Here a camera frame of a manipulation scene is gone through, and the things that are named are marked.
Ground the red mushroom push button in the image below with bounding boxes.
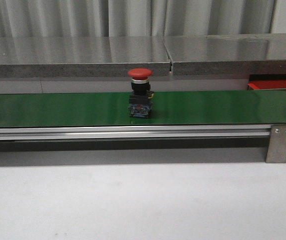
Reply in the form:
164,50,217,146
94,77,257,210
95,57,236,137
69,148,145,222
128,68,154,118

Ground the grey stone shelf left slab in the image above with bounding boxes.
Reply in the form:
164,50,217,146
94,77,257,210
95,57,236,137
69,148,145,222
0,36,170,78

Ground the grey stone shelf slab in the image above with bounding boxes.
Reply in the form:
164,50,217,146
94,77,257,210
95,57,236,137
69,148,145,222
164,33,286,76
0,36,170,78

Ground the green conveyor belt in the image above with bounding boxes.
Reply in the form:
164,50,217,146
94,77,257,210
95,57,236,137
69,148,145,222
0,90,286,128

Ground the grey stone shelf right slab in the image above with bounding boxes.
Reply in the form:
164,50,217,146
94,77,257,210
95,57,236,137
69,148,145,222
164,33,286,76

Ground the red plastic bin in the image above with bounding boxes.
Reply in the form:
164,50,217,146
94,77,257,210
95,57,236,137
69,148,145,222
248,74,286,90

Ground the grey pleated curtain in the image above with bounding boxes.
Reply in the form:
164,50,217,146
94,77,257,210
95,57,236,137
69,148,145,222
0,0,276,37

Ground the aluminium conveyor frame rail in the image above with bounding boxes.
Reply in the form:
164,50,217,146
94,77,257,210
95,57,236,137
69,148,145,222
0,124,271,141

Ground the steel conveyor support bracket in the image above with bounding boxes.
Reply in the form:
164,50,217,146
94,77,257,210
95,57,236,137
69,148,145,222
266,124,286,163

